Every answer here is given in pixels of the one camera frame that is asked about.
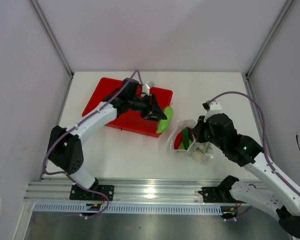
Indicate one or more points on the right frame post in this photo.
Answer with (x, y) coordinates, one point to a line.
(278, 23)

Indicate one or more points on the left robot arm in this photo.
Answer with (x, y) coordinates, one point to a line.
(65, 146)

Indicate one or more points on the light green gourd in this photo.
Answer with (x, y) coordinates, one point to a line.
(163, 124)

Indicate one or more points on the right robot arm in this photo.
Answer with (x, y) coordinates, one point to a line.
(281, 200)

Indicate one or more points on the left frame post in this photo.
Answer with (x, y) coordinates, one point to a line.
(38, 11)

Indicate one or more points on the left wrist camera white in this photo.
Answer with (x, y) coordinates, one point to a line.
(147, 86)

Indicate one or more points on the clear zip top bag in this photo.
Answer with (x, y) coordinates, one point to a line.
(182, 144)

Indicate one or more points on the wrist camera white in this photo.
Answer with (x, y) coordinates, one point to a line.
(147, 86)
(212, 108)

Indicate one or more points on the red plastic tray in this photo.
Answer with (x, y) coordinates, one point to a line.
(130, 121)

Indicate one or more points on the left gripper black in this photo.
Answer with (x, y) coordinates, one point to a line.
(156, 114)

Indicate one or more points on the aluminium rail base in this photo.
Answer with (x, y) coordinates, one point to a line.
(126, 191)

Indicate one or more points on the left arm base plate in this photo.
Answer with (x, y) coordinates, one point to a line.
(78, 194)

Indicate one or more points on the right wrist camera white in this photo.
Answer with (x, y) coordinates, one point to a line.
(212, 108)

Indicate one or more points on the small dark green cucumber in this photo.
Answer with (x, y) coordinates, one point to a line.
(186, 138)

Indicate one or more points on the red chili pepper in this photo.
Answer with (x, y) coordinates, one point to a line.
(178, 140)

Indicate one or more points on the frame post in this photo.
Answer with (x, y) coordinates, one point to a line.
(38, 11)
(278, 23)

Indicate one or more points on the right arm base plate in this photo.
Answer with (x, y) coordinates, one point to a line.
(216, 194)

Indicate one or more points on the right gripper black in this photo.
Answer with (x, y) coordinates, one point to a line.
(197, 130)

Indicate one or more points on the white slotted cable duct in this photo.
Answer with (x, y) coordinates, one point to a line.
(125, 208)

